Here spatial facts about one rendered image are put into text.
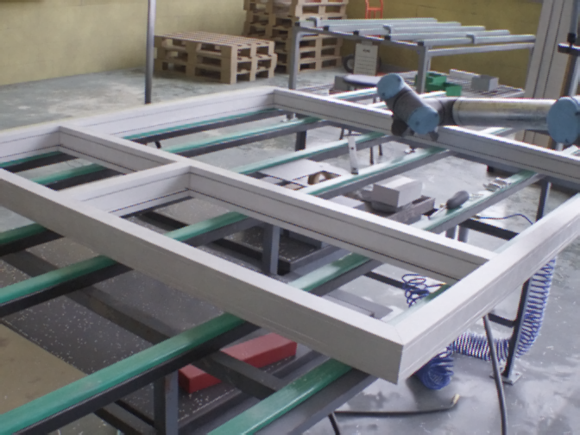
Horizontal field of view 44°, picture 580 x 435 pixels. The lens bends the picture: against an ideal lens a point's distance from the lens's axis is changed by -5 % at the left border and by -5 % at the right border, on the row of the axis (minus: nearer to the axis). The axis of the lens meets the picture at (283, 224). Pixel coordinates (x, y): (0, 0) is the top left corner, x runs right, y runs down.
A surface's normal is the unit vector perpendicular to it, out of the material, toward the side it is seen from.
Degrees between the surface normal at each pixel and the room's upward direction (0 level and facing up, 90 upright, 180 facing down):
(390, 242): 90
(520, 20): 90
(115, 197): 90
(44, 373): 0
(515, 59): 90
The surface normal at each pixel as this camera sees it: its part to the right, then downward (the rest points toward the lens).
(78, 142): -0.62, 0.23
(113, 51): 0.78, 0.26
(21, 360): 0.07, -0.94
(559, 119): -0.88, 0.07
